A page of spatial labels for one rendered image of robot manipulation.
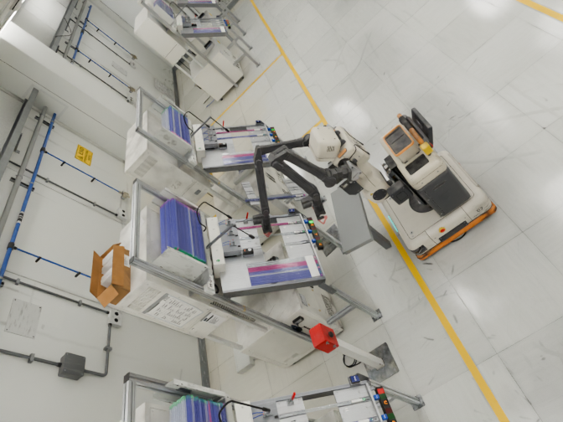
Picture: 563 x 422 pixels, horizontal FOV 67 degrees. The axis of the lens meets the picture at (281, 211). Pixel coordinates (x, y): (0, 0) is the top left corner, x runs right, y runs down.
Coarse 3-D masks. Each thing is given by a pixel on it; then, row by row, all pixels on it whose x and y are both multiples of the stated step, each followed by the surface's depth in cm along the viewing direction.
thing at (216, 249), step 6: (210, 222) 320; (216, 222) 321; (210, 228) 316; (216, 228) 316; (210, 234) 310; (216, 234) 311; (210, 240) 306; (210, 246) 303; (216, 246) 302; (210, 252) 314; (216, 252) 297; (222, 252) 298; (216, 258) 293; (222, 258) 294; (216, 264) 289; (222, 264) 290; (216, 270) 292; (222, 270) 294; (216, 276) 297
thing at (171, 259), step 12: (132, 192) 285; (168, 192) 302; (132, 204) 275; (156, 204) 306; (192, 204) 314; (132, 216) 267; (132, 228) 259; (132, 240) 250; (132, 252) 242; (168, 252) 259; (180, 252) 264; (156, 264) 263; (168, 264) 266; (180, 264) 268; (192, 264) 270; (204, 264) 276; (192, 276) 278; (204, 276) 274; (324, 288) 295; (336, 312) 326; (348, 312) 323
